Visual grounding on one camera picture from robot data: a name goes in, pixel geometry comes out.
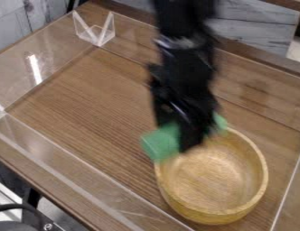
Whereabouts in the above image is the brown wooden bowl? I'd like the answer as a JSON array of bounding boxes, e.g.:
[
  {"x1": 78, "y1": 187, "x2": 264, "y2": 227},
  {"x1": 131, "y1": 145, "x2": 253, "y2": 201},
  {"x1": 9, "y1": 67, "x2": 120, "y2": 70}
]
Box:
[{"x1": 156, "y1": 128, "x2": 270, "y2": 226}]

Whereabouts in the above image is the black table leg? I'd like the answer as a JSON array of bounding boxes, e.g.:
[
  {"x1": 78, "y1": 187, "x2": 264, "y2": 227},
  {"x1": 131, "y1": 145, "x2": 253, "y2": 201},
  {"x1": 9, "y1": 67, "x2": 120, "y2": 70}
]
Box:
[{"x1": 24, "y1": 188, "x2": 42, "y2": 208}]

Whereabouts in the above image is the clear acrylic corner bracket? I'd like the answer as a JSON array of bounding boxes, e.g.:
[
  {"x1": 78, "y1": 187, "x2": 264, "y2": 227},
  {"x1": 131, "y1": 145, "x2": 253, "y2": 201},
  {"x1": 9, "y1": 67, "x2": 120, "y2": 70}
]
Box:
[{"x1": 73, "y1": 11, "x2": 116, "y2": 47}]

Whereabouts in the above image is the black cable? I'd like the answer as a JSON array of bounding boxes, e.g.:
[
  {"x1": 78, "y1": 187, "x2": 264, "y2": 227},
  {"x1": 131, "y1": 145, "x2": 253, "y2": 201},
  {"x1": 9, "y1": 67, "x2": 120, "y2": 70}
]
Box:
[{"x1": 0, "y1": 204, "x2": 37, "y2": 231}]

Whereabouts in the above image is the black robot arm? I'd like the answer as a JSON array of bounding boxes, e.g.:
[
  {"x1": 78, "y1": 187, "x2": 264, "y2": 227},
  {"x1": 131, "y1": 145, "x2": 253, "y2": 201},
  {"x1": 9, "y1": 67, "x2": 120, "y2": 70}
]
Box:
[{"x1": 148, "y1": 0, "x2": 219, "y2": 152}]

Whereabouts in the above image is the clear acrylic tray wall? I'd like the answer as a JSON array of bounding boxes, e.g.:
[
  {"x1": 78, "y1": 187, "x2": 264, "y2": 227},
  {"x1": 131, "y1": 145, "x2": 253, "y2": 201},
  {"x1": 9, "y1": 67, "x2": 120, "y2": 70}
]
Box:
[{"x1": 0, "y1": 16, "x2": 300, "y2": 231}]

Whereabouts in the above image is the black metal base with bolt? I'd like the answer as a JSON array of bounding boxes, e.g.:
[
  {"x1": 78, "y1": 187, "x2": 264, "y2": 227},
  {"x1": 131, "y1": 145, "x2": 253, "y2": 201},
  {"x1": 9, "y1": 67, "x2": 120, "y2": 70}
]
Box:
[{"x1": 22, "y1": 209, "x2": 66, "y2": 231}]

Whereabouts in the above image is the green rectangular block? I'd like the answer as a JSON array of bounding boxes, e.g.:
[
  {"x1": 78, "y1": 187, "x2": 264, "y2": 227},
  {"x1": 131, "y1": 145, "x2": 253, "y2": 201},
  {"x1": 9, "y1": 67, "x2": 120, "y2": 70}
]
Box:
[{"x1": 140, "y1": 112, "x2": 229, "y2": 162}]

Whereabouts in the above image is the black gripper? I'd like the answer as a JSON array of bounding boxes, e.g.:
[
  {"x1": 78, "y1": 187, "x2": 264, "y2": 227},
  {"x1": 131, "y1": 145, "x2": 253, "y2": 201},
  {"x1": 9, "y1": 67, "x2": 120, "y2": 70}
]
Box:
[{"x1": 148, "y1": 42, "x2": 219, "y2": 152}]

